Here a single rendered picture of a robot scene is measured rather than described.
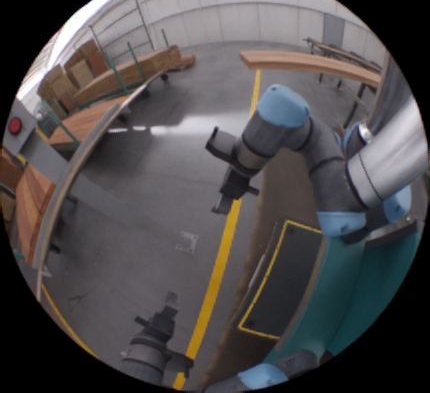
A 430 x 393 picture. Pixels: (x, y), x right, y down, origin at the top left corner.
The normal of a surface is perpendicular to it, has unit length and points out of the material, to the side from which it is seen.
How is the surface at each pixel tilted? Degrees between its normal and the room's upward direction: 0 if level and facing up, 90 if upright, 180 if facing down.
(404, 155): 71
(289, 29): 90
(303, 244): 0
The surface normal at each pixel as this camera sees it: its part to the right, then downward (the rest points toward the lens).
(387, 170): -0.90, 0.25
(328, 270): -0.16, -0.50
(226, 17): -0.27, 0.83
